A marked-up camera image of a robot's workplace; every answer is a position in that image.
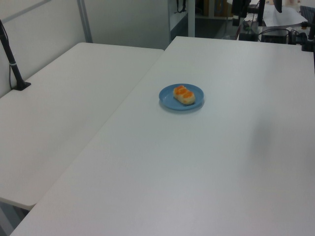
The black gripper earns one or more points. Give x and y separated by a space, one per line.
240 7

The orange glazed bread roll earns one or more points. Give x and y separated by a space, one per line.
184 94

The blue round plate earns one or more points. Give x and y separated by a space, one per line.
168 99

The small black electronics box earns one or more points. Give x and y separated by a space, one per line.
248 36

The brown cardboard box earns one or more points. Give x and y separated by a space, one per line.
215 8

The black vertical stand pole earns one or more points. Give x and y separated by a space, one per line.
261 12

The large black electronics box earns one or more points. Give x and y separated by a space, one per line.
274 36

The white paper sheet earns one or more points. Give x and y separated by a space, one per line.
283 17

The dark keyboard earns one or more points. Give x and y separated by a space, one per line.
308 12

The white metal shelf frame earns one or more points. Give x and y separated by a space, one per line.
190 17

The black clamp camera mount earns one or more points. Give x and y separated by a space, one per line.
307 39

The grey partition post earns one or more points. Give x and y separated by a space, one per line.
85 20

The black camera pole with base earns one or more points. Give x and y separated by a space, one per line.
12 66

